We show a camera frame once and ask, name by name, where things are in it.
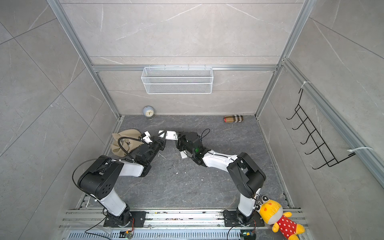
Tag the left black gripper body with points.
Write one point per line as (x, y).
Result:
(154, 148)

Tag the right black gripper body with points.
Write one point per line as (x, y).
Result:
(183, 144)

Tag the white battery cover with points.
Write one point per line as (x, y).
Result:
(183, 155)

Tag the white remote control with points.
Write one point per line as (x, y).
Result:
(170, 135)

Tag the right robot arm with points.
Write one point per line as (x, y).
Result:
(243, 170)

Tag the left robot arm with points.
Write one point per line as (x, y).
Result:
(99, 179)

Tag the beige cap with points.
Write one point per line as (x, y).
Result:
(128, 144)

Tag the small round grey clock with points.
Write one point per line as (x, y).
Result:
(148, 112)

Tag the plaid striped slipper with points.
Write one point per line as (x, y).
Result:
(233, 119)

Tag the yellow plush toy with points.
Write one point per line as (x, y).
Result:
(272, 214)

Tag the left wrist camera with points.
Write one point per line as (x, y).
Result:
(146, 137)

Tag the white wire mesh basket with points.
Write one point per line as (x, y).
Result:
(178, 80)

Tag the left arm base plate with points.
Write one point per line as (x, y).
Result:
(126, 220)

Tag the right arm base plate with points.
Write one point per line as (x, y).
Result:
(235, 218)

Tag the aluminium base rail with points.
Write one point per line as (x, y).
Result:
(173, 224)

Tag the black wall hook rack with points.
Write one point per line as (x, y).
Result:
(314, 135)

